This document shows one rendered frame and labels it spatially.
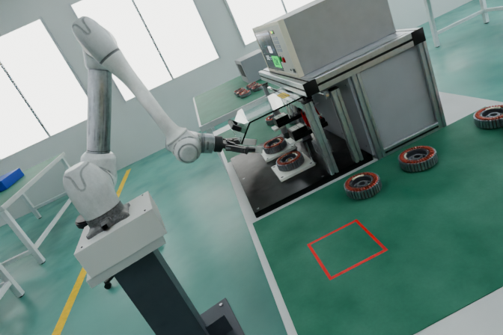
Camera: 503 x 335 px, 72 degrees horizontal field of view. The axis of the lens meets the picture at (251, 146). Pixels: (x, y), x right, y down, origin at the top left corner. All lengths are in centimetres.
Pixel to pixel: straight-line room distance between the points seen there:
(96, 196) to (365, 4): 123
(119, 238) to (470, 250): 115
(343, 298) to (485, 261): 30
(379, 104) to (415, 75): 16
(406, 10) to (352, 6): 595
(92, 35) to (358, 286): 127
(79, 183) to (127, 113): 469
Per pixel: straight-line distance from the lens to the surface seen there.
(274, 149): 158
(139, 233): 147
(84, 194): 152
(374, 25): 135
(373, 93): 125
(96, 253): 149
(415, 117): 136
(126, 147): 630
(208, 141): 153
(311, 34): 125
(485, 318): 79
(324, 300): 87
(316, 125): 119
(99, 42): 153
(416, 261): 89
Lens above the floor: 136
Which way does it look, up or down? 19 degrees down
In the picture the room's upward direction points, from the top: 25 degrees counter-clockwise
